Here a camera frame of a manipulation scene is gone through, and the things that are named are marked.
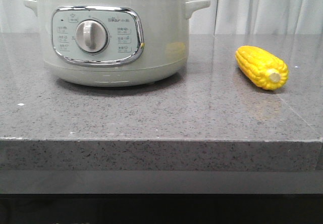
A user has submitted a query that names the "yellow plastic corn cob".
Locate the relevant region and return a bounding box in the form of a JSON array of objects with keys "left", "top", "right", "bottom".
[{"left": 235, "top": 45, "right": 289, "bottom": 90}]

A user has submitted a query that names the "pale green electric cooking pot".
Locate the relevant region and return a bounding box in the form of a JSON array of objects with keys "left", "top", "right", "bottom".
[{"left": 24, "top": 0, "right": 210, "bottom": 87}]

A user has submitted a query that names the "white curtain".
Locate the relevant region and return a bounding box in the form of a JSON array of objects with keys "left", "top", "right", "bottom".
[{"left": 1, "top": 0, "right": 322, "bottom": 35}]

